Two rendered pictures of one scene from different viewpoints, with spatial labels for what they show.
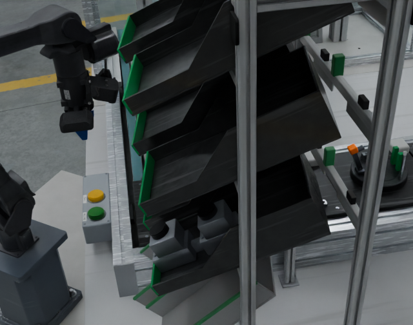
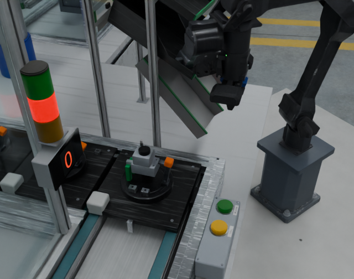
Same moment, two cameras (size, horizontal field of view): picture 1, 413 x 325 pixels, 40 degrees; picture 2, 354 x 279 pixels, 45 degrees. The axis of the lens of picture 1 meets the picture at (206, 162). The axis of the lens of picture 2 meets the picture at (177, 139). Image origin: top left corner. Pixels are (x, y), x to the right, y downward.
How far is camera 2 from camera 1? 1.85 m
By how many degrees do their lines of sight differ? 102
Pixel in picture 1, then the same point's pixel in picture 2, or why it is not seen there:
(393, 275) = not seen: hidden behind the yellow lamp
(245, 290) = not seen: hidden behind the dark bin
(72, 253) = (251, 236)
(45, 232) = (273, 146)
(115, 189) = (196, 230)
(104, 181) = (203, 247)
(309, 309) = (114, 135)
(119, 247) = (215, 171)
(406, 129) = not seen: outside the picture
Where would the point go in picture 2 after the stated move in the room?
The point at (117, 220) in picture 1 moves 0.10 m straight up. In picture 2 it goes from (208, 194) to (209, 166)
